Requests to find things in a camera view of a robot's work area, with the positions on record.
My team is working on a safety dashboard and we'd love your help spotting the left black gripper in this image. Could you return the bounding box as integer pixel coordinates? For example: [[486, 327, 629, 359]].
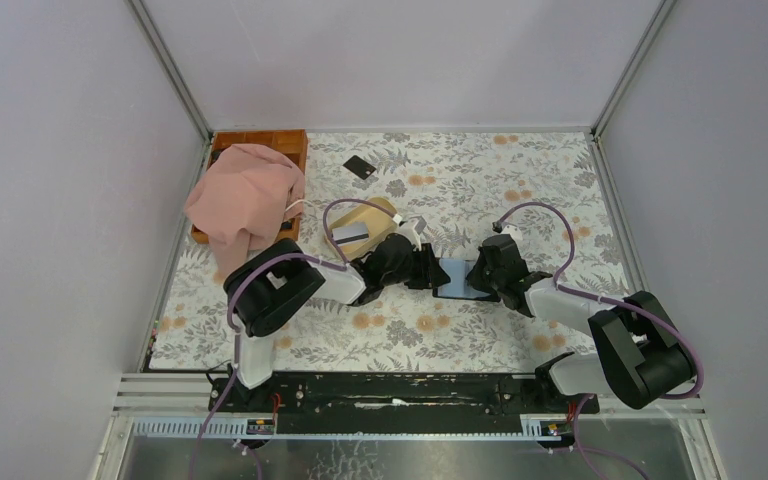
[[379, 242, 449, 289]]

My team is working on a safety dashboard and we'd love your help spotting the black card holder wallet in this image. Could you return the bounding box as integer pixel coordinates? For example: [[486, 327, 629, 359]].
[[432, 258, 500, 303]]

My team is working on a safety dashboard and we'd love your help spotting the grey striped credit card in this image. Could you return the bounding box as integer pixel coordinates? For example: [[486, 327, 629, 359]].
[[332, 222, 370, 246]]

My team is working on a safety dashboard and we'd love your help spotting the black credit card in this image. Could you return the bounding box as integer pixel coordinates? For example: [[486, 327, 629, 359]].
[[343, 155, 376, 180]]

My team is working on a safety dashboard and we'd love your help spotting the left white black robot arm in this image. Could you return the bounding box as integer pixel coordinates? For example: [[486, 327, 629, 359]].
[[223, 233, 451, 411]]

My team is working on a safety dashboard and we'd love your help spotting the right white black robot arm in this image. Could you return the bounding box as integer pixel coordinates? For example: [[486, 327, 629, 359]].
[[466, 234, 704, 412]]

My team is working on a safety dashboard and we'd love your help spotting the beige oval tray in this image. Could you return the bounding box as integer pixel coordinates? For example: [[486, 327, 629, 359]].
[[325, 197, 398, 260]]

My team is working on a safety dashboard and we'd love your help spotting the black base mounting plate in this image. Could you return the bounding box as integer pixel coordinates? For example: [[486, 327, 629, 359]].
[[208, 371, 599, 426]]

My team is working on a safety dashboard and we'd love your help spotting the pink cloth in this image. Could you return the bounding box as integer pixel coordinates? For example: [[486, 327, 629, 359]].
[[184, 144, 305, 279]]

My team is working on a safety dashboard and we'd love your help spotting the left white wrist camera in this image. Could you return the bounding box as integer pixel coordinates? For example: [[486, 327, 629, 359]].
[[395, 215, 427, 250]]

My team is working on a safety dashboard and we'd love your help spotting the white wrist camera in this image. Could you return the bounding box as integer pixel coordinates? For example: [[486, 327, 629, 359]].
[[395, 215, 427, 250], [492, 221, 523, 241]]

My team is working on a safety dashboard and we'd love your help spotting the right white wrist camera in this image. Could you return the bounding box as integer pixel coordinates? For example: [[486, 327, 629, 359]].
[[492, 221, 523, 241]]

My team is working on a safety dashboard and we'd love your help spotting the aluminium front rail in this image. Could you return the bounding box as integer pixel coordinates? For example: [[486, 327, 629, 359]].
[[132, 415, 564, 446]]

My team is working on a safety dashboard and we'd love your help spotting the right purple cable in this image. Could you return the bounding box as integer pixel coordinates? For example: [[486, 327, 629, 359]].
[[493, 201, 705, 401]]

